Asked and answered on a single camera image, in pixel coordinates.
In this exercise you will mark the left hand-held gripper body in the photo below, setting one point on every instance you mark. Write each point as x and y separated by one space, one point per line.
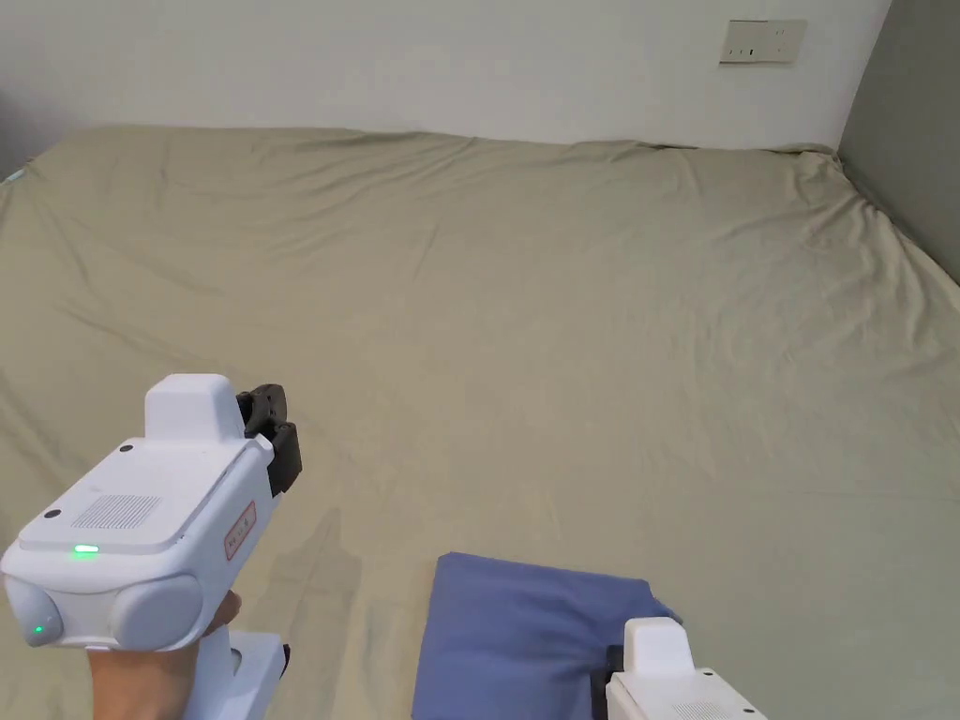
142 525

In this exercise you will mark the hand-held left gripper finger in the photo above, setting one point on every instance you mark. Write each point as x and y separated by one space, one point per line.
264 406
288 457

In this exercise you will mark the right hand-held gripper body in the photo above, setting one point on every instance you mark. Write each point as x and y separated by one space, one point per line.
675 686

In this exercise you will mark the blue garment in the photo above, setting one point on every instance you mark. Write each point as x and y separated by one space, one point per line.
510 637

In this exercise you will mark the person's left hand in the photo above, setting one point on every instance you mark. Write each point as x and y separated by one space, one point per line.
142 679

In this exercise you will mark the bed with beige sheet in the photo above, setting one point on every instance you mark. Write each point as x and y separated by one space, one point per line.
525 315

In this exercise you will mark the grey padded headboard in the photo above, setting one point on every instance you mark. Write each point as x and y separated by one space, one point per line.
911 142

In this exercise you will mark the beige wall socket plate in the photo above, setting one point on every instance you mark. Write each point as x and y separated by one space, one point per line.
763 40

